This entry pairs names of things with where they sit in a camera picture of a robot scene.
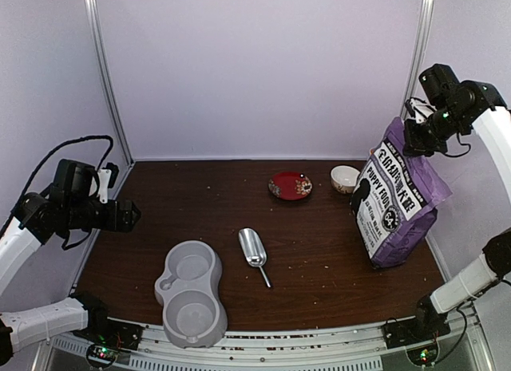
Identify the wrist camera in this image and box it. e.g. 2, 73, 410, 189
90, 163, 119, 203
404, 97, 435, 124

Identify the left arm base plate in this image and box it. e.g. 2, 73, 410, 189
70, 293, 144, 350

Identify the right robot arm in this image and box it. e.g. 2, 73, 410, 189
404, 64, 510, 341

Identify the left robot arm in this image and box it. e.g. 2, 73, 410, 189
1, 159, 141, 364

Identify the left aluminium corner post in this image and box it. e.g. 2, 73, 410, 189
85, 0, 135, 167

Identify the white ceramic bowl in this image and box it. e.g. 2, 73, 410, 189
330, 165, 360, 195

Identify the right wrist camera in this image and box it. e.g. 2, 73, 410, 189
404, 97, 435, 124

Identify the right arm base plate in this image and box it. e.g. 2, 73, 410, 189
381, 317, 451, 349

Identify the grey double pet bowl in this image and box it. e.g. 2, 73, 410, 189
154, 240, 228, 348

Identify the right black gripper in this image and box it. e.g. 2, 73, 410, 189
405, 101, 468, 155

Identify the purple puppy food bag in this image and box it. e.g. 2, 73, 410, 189
350, 117, 452, 268

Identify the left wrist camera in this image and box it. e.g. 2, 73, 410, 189
90, 163, 119, 203

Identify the right aluminium corner post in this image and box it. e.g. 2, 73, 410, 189
403, 0, 434, 101

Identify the aluminium front rail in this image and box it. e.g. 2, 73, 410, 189
35, 306, 492, 371

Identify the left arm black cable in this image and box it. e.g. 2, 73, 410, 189
0, 135, 114, 236

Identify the aluminium corner post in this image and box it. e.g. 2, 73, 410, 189
85, 0, 135, 167
403, 0, 434, 101

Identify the metal food scoop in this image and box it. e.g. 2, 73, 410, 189
238, 227, 272, 288

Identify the red floral saucer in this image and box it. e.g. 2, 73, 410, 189
267, 172, 313, 201

